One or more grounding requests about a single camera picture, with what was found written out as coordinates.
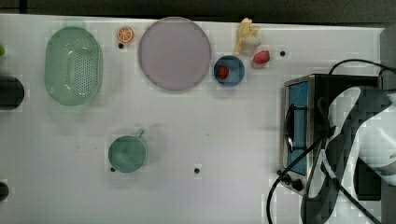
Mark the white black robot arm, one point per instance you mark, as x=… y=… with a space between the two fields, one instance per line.
x=332 y=158

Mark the silver black toaster oven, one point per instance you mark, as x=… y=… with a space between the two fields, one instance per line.
x=306 y=123

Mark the red strawberry in bowl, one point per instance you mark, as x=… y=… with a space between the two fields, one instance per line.
x=223 y=72

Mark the small blue bowl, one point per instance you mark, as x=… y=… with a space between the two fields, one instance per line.
x=236 y=70

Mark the large grey round plate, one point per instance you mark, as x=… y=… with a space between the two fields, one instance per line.
x=174 y=54

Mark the red strawberry on table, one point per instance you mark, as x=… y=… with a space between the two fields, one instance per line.
x=262 y=57

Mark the orange slice toy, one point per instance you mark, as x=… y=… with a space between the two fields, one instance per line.
x=125 y=34

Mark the green perforated colander basket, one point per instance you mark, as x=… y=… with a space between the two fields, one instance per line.
x=73 y=66

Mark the black round object left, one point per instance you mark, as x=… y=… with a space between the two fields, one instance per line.
x=11 y=93

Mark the small green object left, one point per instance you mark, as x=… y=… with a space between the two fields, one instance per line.
x=2 y=51

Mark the dark object lower left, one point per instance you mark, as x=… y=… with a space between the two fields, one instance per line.
x=4 y=191

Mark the green cup with handle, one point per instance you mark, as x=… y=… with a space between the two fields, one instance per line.
x=128 y=153

